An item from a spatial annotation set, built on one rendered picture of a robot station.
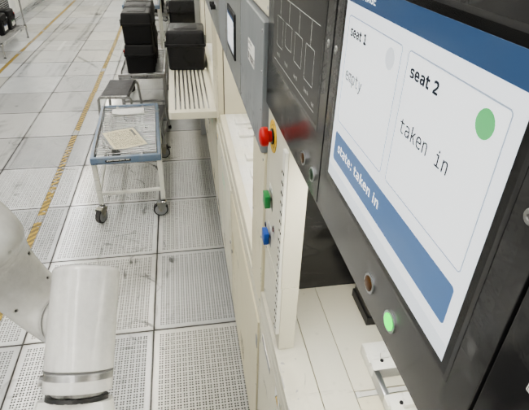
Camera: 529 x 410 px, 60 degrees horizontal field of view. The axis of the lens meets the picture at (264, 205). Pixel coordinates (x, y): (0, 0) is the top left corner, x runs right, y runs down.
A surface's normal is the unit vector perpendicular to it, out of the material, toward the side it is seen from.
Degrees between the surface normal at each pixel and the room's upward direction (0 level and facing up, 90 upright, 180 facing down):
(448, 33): 90
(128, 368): 0
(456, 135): 90
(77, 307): 46
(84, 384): 51
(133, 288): 0
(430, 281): 90
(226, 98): 90
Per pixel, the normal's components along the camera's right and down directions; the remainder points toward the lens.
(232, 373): 0.03, -0.84
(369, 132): -0.99, 0.07
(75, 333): 0.18, -0.21
